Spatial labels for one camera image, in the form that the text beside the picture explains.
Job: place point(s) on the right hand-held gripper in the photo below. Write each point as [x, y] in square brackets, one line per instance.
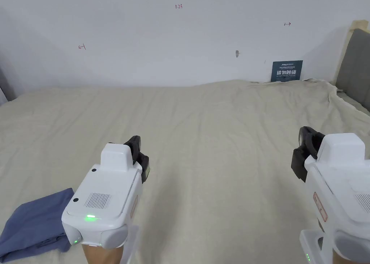
[341, 188]

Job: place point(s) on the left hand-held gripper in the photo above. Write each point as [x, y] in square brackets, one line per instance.
[101, 197]

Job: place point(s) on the person's left hand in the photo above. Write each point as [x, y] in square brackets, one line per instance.
[102, 255]

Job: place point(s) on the person's right hand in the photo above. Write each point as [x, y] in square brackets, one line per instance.
[351, 256]

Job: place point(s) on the bed with beige sheet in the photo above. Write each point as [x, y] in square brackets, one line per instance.
[208, 125]

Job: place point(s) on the dark blue sign card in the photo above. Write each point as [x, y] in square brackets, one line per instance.
[286, 70]

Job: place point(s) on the grey padded headboard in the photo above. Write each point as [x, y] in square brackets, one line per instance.
[355, 67]

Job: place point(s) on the dark blue garment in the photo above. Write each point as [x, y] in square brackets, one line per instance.
[34, 223]

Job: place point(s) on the grey curtain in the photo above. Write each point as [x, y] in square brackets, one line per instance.
[5, 87]

